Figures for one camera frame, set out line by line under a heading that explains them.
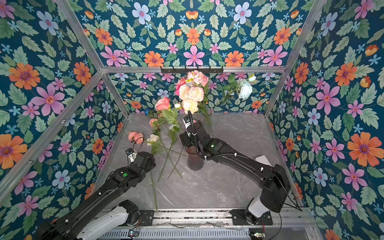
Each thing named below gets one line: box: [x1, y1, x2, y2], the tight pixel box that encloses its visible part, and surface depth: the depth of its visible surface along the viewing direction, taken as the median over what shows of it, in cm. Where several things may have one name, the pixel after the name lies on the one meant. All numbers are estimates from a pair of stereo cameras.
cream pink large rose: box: [179, 84, 191, 101], surface depth 71 cm
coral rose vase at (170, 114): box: [155, 96, 184, 145], surface depth 69 cm
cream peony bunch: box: [174, 99, 199, 115], surface depth 69 cm
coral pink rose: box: [176, 77, 187, 86], surface depth 76 cm
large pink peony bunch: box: [185, 70, 209, 103], surface depth 68 cm
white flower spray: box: [216, 74, 257, 107], surface depth 70 cm
